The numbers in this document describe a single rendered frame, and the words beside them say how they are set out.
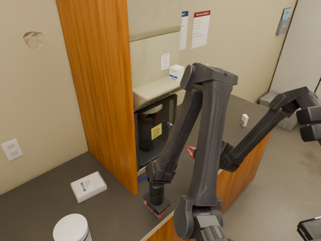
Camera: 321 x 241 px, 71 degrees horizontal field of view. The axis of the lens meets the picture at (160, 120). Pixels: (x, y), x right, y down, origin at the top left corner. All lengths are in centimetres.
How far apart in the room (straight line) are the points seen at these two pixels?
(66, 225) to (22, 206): 40
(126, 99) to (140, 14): 33
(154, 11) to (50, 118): 80
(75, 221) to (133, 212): 30
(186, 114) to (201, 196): 24
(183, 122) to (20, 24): 85
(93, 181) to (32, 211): 32
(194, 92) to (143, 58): 43
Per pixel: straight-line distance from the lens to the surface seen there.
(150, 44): 102
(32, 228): 131
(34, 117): 136
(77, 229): 105
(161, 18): 104
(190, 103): 65
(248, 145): 108
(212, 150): 56
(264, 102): 374
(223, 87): 57
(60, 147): 151
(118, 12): 80
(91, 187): 130
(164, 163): 77
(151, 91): 98
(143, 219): 120
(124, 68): 84
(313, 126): 54
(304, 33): 382
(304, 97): 102
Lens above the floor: 196
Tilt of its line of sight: 34 degrees down
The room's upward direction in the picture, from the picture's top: 1 degrees clockwise
